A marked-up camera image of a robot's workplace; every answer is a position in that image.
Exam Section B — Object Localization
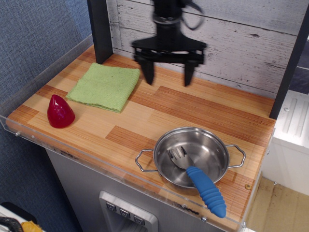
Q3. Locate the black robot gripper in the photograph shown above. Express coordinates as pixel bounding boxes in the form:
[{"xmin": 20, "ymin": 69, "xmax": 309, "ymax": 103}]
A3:
[{"xmin": 132, "ymin": 13, "xmax": 206, "ymax": 86}]

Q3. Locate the grey toy fridge cabinet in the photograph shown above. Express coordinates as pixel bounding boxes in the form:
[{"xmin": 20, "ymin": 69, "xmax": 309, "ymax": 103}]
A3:
[{"xmin": 44, "ymin": 147, "xmax": 226, "ymax": 232}]

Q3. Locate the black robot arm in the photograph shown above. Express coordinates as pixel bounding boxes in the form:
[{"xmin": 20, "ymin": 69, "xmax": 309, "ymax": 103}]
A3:
[{"xmin": 132, "ymin": 0, "xmax": 207, "ymax": 86}]

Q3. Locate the green cloth napkin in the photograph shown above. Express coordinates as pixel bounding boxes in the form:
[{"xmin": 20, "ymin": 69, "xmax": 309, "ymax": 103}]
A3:
[{"xmin": 66, "ymin": 63, "xmax": 140, "ymax": 113}]

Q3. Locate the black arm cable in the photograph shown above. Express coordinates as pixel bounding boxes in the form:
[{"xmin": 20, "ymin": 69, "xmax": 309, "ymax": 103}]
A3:
[{"xmin": 182, "ymin": 0, "xmax": 206, "ymax": 31}]

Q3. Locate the stainless steel pot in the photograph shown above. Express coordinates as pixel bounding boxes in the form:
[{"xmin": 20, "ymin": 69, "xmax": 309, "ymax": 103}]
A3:
[{"xmin": 150, "ymin": 127, "xmax": 232, "ymax": 189}]

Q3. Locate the blue handled slotted spatula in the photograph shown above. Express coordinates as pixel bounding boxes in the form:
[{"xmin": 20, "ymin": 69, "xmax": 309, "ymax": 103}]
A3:
[{"xmin": 168, "ymin": 147, "xmax": 226, "ymax": 218}]

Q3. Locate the dark right frame post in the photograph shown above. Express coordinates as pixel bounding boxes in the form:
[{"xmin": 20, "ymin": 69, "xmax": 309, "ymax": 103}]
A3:
[{"xmin": 269, "ymin": 6, "xmax": 309, "ymax": 119}]

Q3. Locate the yellow and black object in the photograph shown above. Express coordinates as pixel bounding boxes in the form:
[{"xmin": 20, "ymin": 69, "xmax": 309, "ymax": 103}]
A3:
[{"xmin": 0, "ymin": 217, "xmax": 44, "ymax": 232}]

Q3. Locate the white ribbed side unit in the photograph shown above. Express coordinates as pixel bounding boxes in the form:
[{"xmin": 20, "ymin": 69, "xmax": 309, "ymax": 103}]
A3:
[{"xmin": 261, "ymin": 90, "xmax": 309, "ymax": 195}]

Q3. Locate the silver dispenser button panel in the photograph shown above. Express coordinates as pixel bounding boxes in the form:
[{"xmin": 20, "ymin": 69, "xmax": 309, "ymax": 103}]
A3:
[{"xmin": 99, "ymin": 191, "xmax": 159, "ymax": 232}]

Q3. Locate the clear acrylic table guard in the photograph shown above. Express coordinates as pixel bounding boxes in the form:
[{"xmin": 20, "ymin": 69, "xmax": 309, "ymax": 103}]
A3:
[{"xmin": 0, "ymin": 33, "xmax": 275, "ymax": 231}]

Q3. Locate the red plastic cone toy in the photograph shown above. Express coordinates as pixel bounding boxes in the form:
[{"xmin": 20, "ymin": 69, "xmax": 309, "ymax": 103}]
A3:
[{"xmin": 47, "ymin": 94, "xmax": 75, "ymax": 128}]

